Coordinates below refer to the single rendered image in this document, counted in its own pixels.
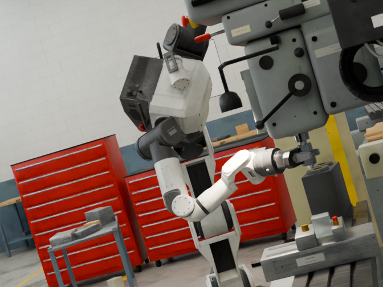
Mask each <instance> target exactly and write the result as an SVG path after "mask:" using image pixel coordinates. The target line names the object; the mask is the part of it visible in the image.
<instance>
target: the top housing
mask: <svg viewBox="0 0 383 287"><path fill-rule="evenodd" d="M263 1H266V0H214V1H211V2H209V3H206V4H204V5H203V4H202V5H200V6H197V7H193V6H192V4H191V2H190V0H184V2H185V6H186V9H187V12H188V16H189V19H190V20H191V21H192V22H193V23H197V24H202V25H205V26H213V25H216V24H219V23H222V16H223V15H225V14H227V13H230V12H233V11H236V10H239V9H242V8H245V7H248V6H251V5H254V4H257V3H260V2H263Z"/></svg>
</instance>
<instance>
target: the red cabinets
mask: <svg viewBox="0 0 383 287"><path fill-rule="evenodd" d="M262 147H269V148H276V147H275V143H274V139H273V138H271V137H270V136H269V134H266V135H263V136H260V137H255V138H252V139H249V140H245V141H241V142H237V143H233V144H230V145H226V146H223V147H218V148H215V149H214V154H213V156H214V159H215V162H216V165H215V174H214V183H217V182H218V181H219V180H220V179H221V175H222V166H224V164H225V163H226V162H227V161H228V160H229V159H231V158H232V157H233V156H234V155H236V153H237V152H239V151H241V150H247V151H249V150H254V149H258V148H262ZM10 166H11V168H12V171H13V174H14V178H15V181H16V184H17V187H18V191H19V194H20V196H21V200H22V203H23V207H24V209H25V213H26V216H27V220H28V223H29V226H30V229H31V232H32V236H33V238H34V241H35V245H36V248H37V251H38V255H39V258H40V262H41V264H42V267H43V271H44V274H45V277H46V280H47V283H48V287H59V284H58V281H57V278H56V274H55V271H54V267H53V265H52V262H51V258H50V255H49V253H48V252H47V251H48V248H49V247H50V245H51V243H50V240H49V239H50V238H52V237H53V236H54V235H55V234H56V233H58V232H64V231H67V230H70V229H74V228H78V227H81V226H83V225H84V224H86V223H87V220H86V217H85V214H84V213H85V212H88V211H90V210H94V209H96V208H99V207H106V206H112V209H113V213H114V215H117V220H118V223H119V226H120V230H121V233H122V236H123V239H124V243H125V246H126V249H127V252H128V256H129V259H130V262H131V266H132V267H135V266H136V269H137V271H138V272H141V271H142V270H141V265H142V264H143V262H145V263H148V262H149V260H150V262H153V261H156V266H157V267H160V266H161V261H160V260H162V259H167V258H170V257H174V256H179V255H183V254H186V253H191V252H195V251H199V250H198V249H197V248H196V247H195V244H194V240H193V237H192V233H191V231H190V227H189V223H188V221H187V220H185V219H183V218H181V217H179V216H177V215H175V214H173V213H171V212H169V211H168V210H167V209H166V206H165V204H164V200H163V197H162V193H161V189H160V185H159V182H158V178H157V174H156V170H155V168H154V165H153V166H149V167H146V168H143V169H139V170H137V171H135V172H134V173H131V174H129V175H128V174H127V171H126V168H125V165H124V161H123V158H122V155H121V152H120V148H119V145H118V142H117V139H116V134H113V135H110V136H106V137H103V138H99V139H96V140H93V141H89V142H86V143H82V144H80V145H76V146H72V147H69V148H66V149H63V150H59V151H55V152H53V153H49V154H46V155H42V156H40V157H36V158H32V159H28V160H26V161H23V162H19V163H16V164H13V165H10ZM234 183H235V184H236V186H237V187H238V189H237V190H236V191H235V192H234V193H232V194H231V195H230V196H229V197H228V198H227V199H226V200H229V201H230V203H232V204H233V206H234V210H235V213H236V215H237V219H238V223H239V226H240V229H241V233H242V234H241V238H240V242H242V241H247V240H252V239H257V238H260V237H266V236H271V235H276V234H279V233H281V234H282V238H283V240H285V239H287V233H286V232H288V231H289V229H290V228H291V229H296V225H295V223H296V221H297V218H296V215H295V211H294V208H293V205H292V201H291V198H290V194H289V191H288V188H287V184H286V180H285V178H284V174H283V173H281V174H278V176H277V177H276V176H275V175H270V176H267V177H266V178H265V179H264V181H263V182H261V183H259V184H252V183H251V182H250V181H249V180H248V179H247V178H246V177H245V175H244V174H243V173H242V172H241V171H239V172H238V173H237V174H236V175H235V181H234ZM226 200H225V201H226ZM66 251H67V255H68V258H69V261H70V264H71V268H72V271H73V274H74V277H75V281H76V282H78V281H82V280H86V279H89V278H93V277H97V276H101V275H104V274H108V273H112V272H116V271H119V270H123V269H124V266H123V262H122V260H121V256H120V253H119V249H118V247H117V244H116V240H115V236H114V234H113V233H111V234H109V235H105V236H102V237H98V238H96V239H92V240H89V241H86V242H83V243H80V244H77V245H73V246H70V247H67V248H66ZM54 254H55V258H56V261H57V263H58V267H59V270H60V274H61V277H62V280H63V283H64V285H67V284H71V283H72V282H71V279H70V275H69V272H68V269H67V266H66V262H65V260H64V256H63V253H62V250H61V249H60V250H58V251H54ZM148 257H149V259H148Z"/></svg>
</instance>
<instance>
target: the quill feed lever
mask: <svg viewBox="0 0 383 287"><path fill-rule="evenodd" d="M311 87H312V83H311V79H310V78H309V77H308V76H307V75H305V74H303V73H298V74H295V75H293V76H292V77H291V78H290V79H289V81H288V89H289V91H290V93H289V94H288V95H287V96H286V97H285V98H284V99H283V100H282V101H281V102H280V103H279V104H278V105H277V106H276V107H275V108H274V109H273V110H272V111H271V112H270V113H269V114H268V115H267V116H266V117H265V118H264V119H263V120H259V121H257V122H256V123H255V127H256V129H258V130H262V129H263V128H264V123H265V122H266V121H267V120H268V119H269V118H270V117H271V116H272V115H273V114H274V113H275V112H276V111H277V110H278V109H279V108H280V107H281V106H282V105H283V104H284V103H285V102H286V101H287V100H288V99H289V98H290V97H291V96H292V95H294V96H297V97H302V96H305V95H306V94H308V93H309V91H310V90H311Z"/></svg>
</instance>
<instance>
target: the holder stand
mask: <svg viewBox="0 0 383 287"><path fill-rule="evenodd" d="M301 179H302V182H303V186H304V190H305V193H306V196H307V200H308V203H309V207H310V210H311V214H312V216H313V215H317V214H321V213H324V212H328V213H329V216H330V219H331V220H332V217H334V216H337V217H341V216H342V217H344V216H345V214H346V213H347V210H348V209H349V207H350V205H351V201H350V198H349V195H348V191H347V187H346V185H345V181H344V177H343V174H342V171H341V167H340V164H339V162H334V163H333V162H332V161H326V162H322V163H318V164H316V165H315V166H314V168H311V169H310V170H307V173H306V174H305V175H304V176H303V177H302V178H301Z"/></svg>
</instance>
